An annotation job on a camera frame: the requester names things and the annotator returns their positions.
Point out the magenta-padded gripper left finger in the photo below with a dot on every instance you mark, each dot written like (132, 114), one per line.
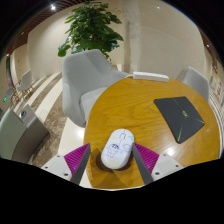
(77, 157)

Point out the white chair wooden legs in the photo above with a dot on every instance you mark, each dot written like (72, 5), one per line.
(25, 81)

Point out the white power strip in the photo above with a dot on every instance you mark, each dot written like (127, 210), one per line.
(150, 76)

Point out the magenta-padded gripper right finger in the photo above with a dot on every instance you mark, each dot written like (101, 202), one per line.
(148, 158)

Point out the white cartoon-print computer mouse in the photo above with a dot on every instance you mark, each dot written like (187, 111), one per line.
(117, 150)

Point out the black mouse pad green lines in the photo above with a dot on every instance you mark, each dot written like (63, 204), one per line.
(178, 116)

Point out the large green potted plant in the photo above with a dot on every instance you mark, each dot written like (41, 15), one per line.
(91, 28)

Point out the grey-green sofa chair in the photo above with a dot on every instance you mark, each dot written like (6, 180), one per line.
(18, 136)

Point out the grey upholstered armchair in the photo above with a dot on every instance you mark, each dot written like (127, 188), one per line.
(83, 80)
(196, 81)

